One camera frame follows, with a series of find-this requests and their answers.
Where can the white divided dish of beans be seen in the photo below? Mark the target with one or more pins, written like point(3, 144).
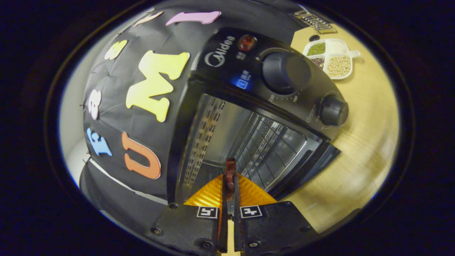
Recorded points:
point(337, 65)

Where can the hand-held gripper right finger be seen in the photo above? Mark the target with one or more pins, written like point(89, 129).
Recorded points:
point(270, 227)

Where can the black toaster oven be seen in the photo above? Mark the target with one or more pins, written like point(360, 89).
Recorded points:
point(231, 57)

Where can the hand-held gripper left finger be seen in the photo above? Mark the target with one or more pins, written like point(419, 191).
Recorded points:
point(185, 227)

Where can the reddish brown meat slice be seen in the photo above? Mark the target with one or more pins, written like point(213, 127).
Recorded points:
point(230, 174)

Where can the small black round disc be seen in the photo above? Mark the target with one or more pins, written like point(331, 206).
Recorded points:
point(314, 37)

